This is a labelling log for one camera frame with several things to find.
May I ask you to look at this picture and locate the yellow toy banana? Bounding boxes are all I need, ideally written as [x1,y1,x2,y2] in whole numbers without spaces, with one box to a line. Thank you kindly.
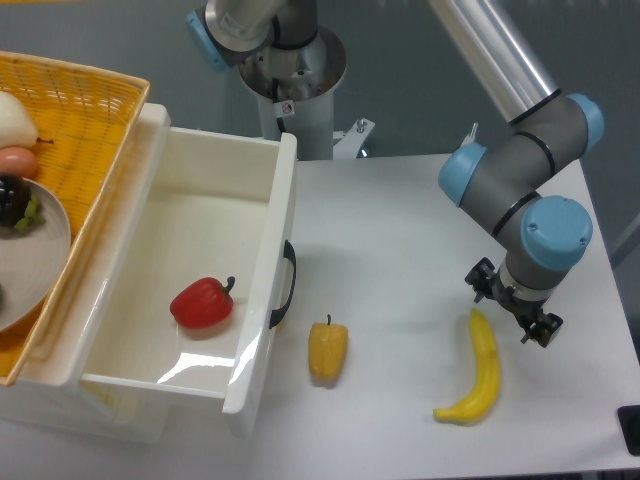
[433,309,501,425]

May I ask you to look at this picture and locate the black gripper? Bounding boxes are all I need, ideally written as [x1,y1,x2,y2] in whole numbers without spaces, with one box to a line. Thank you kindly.
[464,257,563,347]

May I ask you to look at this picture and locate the grey round plate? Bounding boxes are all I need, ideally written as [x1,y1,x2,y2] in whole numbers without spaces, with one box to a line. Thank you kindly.
[1,180,71,331]

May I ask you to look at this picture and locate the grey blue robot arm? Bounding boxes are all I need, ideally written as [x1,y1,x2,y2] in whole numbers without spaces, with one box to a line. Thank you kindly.
[186,1,604,346]

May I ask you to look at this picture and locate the yellow toy bell pepper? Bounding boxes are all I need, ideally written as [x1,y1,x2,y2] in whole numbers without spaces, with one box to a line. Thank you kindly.
[308,314,349,383]

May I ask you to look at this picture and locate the dark toy grapes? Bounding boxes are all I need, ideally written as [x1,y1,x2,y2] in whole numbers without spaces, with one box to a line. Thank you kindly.
[1,172,45,232]

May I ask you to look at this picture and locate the black top drawer handle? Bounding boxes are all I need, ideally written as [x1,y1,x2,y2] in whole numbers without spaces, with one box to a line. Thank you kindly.
[269,240,298,329]

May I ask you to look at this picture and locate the pink toy sausage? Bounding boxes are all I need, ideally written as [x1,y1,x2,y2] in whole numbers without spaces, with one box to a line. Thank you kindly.
[0,147,38,178]

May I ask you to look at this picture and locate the yellow woven basket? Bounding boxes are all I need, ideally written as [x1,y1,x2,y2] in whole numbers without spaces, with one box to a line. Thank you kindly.
[1,52,150,386]

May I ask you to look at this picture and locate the white drawer cabinet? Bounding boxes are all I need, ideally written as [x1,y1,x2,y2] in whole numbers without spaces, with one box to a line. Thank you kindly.
[1,104,257,443]

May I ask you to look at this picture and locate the black object at edge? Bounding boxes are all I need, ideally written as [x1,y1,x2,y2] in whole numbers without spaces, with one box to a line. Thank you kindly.
[617,405,640,457]

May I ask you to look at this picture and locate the white toy pear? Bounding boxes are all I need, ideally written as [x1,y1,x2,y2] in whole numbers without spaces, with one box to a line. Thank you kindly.
[0,92,54,148]

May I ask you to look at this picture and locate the white metal table bracket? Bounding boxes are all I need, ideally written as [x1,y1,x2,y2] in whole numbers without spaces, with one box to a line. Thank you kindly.
[460,122,479,146]

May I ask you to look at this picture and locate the red toy bell pepper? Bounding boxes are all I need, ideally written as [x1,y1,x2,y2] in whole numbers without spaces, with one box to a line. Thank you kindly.
[169,276,236,329]

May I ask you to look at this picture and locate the white top drawer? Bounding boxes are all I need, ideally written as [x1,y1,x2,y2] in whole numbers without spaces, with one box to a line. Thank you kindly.
[83,128,297,428]

